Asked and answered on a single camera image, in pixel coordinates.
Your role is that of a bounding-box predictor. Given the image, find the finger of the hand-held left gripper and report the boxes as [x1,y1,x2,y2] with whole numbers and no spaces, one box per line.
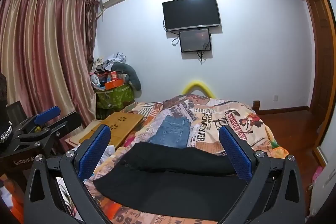
[17,106,61,133]
[18,112,82,154]

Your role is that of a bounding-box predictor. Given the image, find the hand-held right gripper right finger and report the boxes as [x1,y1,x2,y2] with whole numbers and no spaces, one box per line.
[218,124,306,224]

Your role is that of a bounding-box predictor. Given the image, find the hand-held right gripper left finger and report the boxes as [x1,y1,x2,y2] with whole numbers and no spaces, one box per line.
[24,124,116,224]

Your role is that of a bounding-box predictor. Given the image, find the black pants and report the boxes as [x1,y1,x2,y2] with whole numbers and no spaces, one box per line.
[93,141,252,222]

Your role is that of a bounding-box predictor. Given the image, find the black chair back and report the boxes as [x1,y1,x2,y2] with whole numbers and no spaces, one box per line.
[7,101,27,123]

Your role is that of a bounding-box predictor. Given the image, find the wooden lap table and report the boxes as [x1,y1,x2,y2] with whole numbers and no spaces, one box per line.
[64,112,144,151]

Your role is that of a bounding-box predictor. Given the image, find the printed blanket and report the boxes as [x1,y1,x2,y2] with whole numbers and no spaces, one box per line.
[84,94,290,224]

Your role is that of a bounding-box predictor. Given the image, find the green storage box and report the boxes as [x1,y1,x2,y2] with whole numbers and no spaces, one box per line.
[94,82,135,110]

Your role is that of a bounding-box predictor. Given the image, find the orange box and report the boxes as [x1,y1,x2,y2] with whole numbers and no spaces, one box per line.
[104,79,124,90]

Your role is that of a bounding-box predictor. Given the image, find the blue jeans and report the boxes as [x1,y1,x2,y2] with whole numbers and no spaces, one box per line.
[147,115,192,149]

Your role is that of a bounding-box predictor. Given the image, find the pink striped curtain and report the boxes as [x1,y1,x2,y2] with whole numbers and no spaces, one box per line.
[0,0,99,151]

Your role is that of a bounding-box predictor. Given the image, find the pile of clothes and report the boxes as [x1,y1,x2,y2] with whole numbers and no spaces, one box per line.
[93,52,127,75]

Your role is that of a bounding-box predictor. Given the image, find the yellow foam arc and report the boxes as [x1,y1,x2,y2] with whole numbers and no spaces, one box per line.
[182,79,216,98]

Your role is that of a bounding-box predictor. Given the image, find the grey plush pillow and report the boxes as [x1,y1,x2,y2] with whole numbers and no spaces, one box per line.
[112,63,142,90]

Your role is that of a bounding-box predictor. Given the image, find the pink bag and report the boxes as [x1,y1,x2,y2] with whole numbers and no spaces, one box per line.
[311,165,324,184]

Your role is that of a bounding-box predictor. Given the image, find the small black monitor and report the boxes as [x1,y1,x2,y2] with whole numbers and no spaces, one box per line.
[179,28,212,53]

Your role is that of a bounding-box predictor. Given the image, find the wooden door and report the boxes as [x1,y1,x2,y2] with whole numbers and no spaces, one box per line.
[304,0,332,121]

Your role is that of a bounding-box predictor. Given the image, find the black wall television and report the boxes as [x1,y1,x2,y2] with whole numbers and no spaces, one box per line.
[162,0,221,32]

